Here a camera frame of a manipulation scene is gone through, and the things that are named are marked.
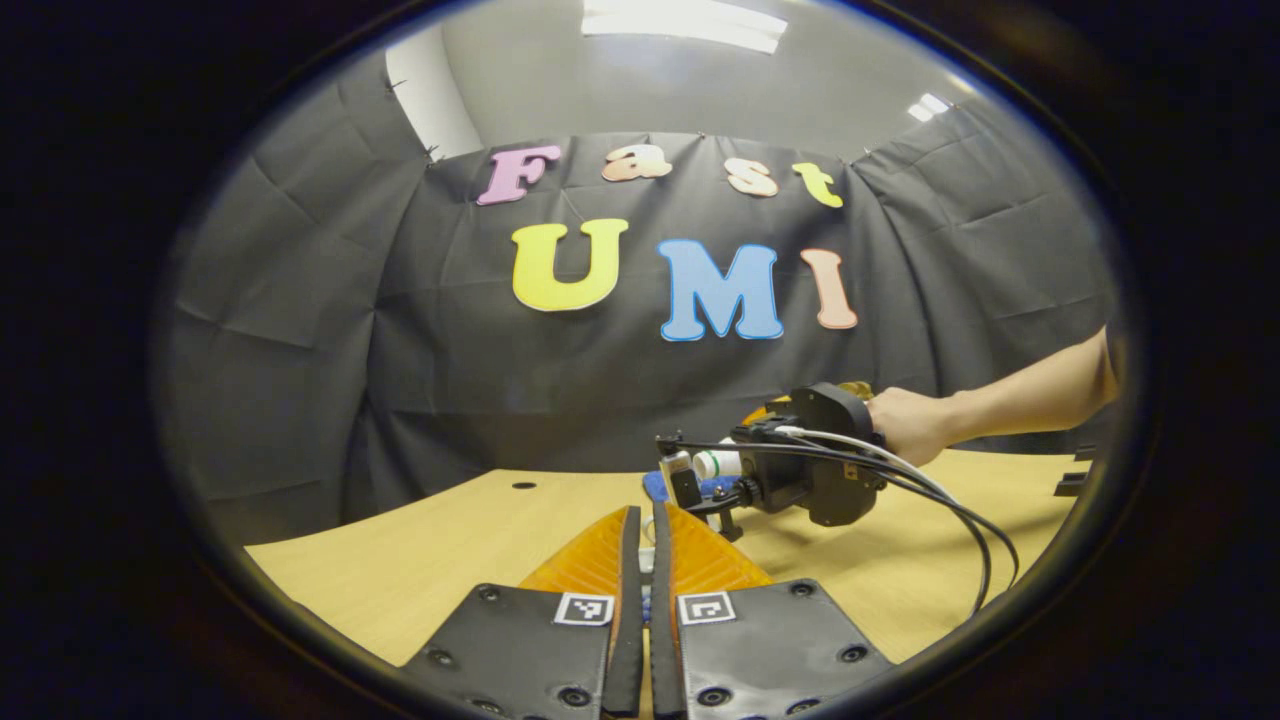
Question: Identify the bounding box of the blue towel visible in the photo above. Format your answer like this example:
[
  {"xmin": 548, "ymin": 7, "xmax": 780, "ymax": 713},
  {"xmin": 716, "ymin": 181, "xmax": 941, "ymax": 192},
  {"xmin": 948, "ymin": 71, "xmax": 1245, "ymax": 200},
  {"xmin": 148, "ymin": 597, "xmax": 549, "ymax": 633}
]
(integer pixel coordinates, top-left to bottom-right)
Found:
[{"xmin": 643, "ymin": 470, "xmax": 746, "ymax": 503}]

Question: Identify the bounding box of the black backdrop cloth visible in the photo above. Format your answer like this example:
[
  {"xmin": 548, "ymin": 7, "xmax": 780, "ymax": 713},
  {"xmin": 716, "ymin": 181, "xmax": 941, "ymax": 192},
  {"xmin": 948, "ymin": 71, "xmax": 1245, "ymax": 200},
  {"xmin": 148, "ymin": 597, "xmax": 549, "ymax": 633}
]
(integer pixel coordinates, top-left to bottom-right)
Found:
[{"xmin": 160, "ymin": 50, "xmax": 1121, "ymax": 546}]

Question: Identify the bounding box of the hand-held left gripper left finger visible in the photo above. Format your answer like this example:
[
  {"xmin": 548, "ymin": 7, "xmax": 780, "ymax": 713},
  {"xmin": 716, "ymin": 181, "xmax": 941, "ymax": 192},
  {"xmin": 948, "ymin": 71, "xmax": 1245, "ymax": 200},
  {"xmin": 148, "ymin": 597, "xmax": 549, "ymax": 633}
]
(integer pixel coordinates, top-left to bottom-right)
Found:
[{"xmin": 398, "ymin": 504, "xmax": 645, "ymax": 720}]

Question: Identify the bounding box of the black cable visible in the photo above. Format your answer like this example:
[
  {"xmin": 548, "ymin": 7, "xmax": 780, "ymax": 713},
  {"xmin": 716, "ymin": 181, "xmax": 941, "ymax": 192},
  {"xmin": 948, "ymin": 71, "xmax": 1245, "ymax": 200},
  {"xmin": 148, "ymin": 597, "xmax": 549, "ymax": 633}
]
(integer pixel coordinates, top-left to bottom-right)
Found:
[
  {"xmin": 680, "ymin": 440, "xmax": 994, "ymax": 619},
  {"xmin": 800, "ymin": 445, "xmax": 1022, "ymax": 591}
]

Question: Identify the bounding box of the white cable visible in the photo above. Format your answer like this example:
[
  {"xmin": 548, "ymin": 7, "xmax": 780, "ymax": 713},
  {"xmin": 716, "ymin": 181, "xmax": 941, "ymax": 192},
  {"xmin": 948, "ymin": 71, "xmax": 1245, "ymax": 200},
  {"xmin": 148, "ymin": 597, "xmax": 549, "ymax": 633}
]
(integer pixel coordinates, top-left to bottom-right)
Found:
[{"xmin": 775, "ymin": 427, "xmax": 956, "ymax": 504}]

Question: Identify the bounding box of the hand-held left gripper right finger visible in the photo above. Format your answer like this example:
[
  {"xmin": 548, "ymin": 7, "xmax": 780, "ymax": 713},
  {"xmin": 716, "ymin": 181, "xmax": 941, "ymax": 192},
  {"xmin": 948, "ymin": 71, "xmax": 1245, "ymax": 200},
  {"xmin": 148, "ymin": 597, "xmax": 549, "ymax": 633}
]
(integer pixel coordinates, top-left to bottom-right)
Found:
[{"xmin": 649, "ymin": 500, "xmax": 897, "ymax": 720}]

